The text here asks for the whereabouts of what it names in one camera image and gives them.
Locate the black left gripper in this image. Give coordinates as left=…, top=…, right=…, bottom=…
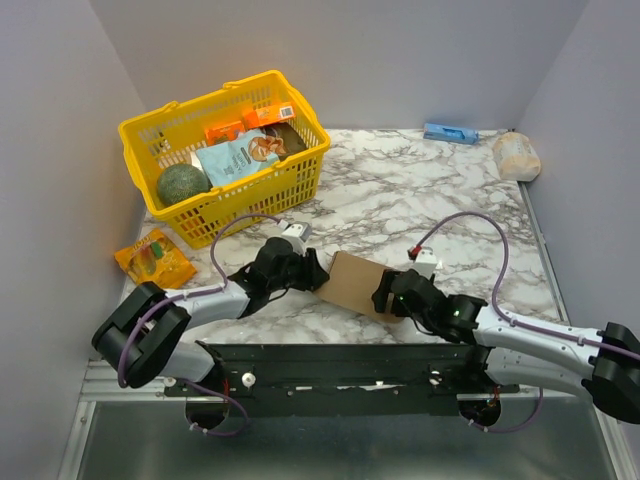
left=268, top=246, right=330, bottom=293

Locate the brown cardboard box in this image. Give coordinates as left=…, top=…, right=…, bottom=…
left=314, top=251, right=403, bottom=324

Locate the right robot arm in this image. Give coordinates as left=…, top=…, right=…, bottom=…
left=371, top=269, right=639, bottom=424

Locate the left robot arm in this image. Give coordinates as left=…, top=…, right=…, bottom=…
left=91, top=237, right=330, bottom=395

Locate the blue flat box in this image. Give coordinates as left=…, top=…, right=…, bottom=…
left=423, top=123, right=479, bottom=145

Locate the orange scrub mommy box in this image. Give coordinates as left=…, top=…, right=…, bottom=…
left=205, top=121, right=245, bottom=146

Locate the light blue cassava chips bag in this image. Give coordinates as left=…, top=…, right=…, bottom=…
left=194, top=128, right=289, bottom=187

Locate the orange gummy candy bag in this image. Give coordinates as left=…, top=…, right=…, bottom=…
left=114, top=228, right=197, bottom=289

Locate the green melon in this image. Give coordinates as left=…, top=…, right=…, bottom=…
left=156, top=164, right=211, bottom=206

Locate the white bagged bread loaf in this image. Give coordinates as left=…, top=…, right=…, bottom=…
left=493, top=132, right=541, bottom=182

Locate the yellow plastic shopping basket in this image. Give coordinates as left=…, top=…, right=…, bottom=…
left=119, top=70, right=330, bottom=249

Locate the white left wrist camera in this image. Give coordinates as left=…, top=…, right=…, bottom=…
left=281, top=222, right=312, bottom=255

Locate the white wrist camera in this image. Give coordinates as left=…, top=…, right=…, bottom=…
left=281, top=222, right=312, bottom=255
left=408, top=246, right=439, bottom=278

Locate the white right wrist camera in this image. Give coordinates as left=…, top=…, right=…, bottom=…
left=408, top=246, right=439, bottom=278

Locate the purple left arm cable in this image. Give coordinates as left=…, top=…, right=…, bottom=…
left=117, top=213, right=289, bottom=437

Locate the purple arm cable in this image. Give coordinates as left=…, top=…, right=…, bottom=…
left=412, top=211, right=640, bottom=434
left=117, top=213, right=289, bottom=437

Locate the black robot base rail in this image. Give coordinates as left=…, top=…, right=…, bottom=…
left=165, top=342, right=501, bottom=420

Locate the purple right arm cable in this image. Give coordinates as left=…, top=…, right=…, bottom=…
left=412, top=211, right=640, bottom=434

